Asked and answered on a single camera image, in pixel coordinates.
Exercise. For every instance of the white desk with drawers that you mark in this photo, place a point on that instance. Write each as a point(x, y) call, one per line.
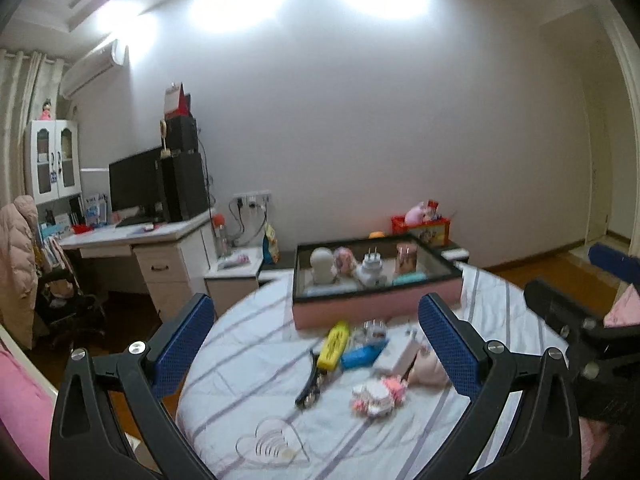
point(173, 258)

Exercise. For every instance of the white astronaut figurine silver visor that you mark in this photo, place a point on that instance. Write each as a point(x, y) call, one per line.
point(322, 266)

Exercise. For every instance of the white wall power strip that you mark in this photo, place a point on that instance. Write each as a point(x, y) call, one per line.
point(253, 199)

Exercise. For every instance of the blue flat plastic piece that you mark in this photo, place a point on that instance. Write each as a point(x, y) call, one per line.
point(363, 356)

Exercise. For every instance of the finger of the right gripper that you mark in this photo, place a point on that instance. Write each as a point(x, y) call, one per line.
point(561, 313)
point(624, 267)

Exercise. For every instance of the white low side cabinet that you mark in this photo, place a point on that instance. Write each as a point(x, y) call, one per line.
point(229, 286)

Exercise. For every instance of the white pink block kitty figure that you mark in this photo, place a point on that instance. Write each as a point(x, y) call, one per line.
point(378, 397)

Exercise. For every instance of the pink plush toy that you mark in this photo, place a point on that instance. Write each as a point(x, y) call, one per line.
point(421, 213)

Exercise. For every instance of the black speaker box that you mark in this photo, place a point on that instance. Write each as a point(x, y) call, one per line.
point(181, 134)

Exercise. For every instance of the red printed storage crate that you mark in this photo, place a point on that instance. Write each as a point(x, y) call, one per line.
point(434, 233)

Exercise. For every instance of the yellow blue snack bag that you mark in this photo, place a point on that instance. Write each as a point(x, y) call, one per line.
point(270, 245)

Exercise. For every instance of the clear glass bottle with cork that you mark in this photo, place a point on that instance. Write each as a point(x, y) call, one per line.
point(371, 333)

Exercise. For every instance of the black office chair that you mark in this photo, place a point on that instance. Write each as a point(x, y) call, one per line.
point(65, 311)

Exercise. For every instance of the black computer monitor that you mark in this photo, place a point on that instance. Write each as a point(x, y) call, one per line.
point(134, 184)

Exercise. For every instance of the pale pink pig doll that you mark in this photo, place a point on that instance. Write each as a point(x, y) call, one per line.
point(427, 370)

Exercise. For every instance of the pink building block figure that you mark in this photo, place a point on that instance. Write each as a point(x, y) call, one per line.
point(344, 261)

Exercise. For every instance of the pink blanket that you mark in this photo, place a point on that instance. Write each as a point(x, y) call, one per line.
point(26, 412)

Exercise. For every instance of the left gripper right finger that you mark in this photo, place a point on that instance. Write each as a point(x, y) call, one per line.
point(543, 439)

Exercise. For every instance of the white glass door cabinet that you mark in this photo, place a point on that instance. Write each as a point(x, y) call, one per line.
point(52, 160)

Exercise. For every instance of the white rectangular box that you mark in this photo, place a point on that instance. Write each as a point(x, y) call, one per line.
point(399, 353)

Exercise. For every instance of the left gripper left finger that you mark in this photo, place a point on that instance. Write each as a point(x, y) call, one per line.
point(87, 441)

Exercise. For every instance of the red desk calendar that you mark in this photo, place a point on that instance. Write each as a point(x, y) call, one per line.
point(176, 102)

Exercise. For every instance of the teal oval case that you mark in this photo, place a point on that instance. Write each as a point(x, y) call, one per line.
point(409, 278)

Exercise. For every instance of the white power adapter plug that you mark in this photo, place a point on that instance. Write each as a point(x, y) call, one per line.
point(370, 271)

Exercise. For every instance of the rose gold metal tin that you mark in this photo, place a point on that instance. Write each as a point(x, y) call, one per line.
point(406, 258)

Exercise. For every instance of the orange capped water bottle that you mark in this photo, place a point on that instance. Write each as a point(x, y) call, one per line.
point(221, 236)

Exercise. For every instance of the black rhinestone hair clip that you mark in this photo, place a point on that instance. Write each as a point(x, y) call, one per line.
point(310, 393)

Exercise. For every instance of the white wall air conditioner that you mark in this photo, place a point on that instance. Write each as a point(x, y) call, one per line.
point(91, 66)

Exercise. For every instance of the pink box with black rim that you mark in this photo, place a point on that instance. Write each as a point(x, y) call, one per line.
point(321, 306)

